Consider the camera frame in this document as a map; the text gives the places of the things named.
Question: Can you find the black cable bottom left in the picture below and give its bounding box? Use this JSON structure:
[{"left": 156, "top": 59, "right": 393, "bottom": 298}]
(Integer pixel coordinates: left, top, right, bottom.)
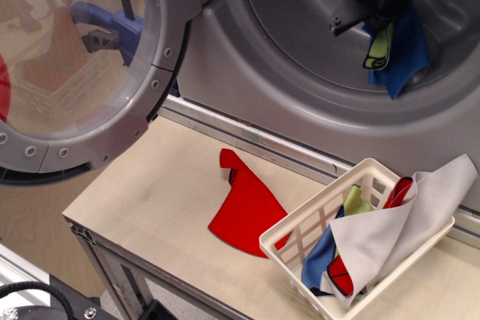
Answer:
[{"left": 0, "top": 280, "right": 76, "bottom": 320}]

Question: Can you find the grey round washer door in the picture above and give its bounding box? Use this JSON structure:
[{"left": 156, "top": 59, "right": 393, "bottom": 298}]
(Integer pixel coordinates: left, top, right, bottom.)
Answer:
[{"left": 1, "top": 0, "right": 208, "bottom": 187}]

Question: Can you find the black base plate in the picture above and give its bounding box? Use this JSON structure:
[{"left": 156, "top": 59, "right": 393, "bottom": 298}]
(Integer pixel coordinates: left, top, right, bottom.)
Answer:
[{"left": 49, "top": 275, "right": 116, "bottom": 320}]

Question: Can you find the light green cloth garment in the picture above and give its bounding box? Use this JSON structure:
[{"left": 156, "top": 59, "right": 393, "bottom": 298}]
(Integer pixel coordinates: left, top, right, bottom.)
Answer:
[{"left": 363, "top": 22, "right": 394, "bottom": 70}]

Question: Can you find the light grey cloth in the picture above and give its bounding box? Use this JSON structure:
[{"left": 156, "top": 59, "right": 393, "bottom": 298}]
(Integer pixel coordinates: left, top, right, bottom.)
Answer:
[{"left": 319, "top": 154, "right": 478, "bottom": 309}]

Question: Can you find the red cloth in basket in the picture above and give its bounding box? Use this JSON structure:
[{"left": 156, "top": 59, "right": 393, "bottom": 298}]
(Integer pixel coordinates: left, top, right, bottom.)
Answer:
[{"left": 327, "top": 177, "right": 413, "bottom": 298}]

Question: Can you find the red cloth on table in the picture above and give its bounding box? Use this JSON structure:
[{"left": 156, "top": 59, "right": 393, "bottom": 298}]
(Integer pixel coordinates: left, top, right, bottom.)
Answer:
[{"left": 208, "top": 148, "right": 287, "bottom": 259}]

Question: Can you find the blue clamp handle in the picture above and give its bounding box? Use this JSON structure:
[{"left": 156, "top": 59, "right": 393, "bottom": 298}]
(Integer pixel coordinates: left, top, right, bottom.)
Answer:
[{"left": 70, "top": 1, "right": 144, "bottom": 67}]

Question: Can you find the blue cloth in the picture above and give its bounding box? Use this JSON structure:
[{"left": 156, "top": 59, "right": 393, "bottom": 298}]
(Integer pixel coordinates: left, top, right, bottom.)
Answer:
[
  {"left": 301, "top": 226, "right": 339, "bottom": 296},
  {"left": 361, "top": 4, "right": 430, "bottom": 100}
]

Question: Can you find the cream plastic laundry basket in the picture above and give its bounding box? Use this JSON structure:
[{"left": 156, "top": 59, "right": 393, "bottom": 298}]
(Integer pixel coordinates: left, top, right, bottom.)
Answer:
[{"left": 259, "top": 158, "right": 455, "bottom": 319}]

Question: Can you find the aluminium table frame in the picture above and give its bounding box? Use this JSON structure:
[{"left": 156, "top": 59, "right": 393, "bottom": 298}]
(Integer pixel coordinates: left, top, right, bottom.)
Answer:
[{"left": 64, "top": 96, "right": 350, "bottom": 319}]

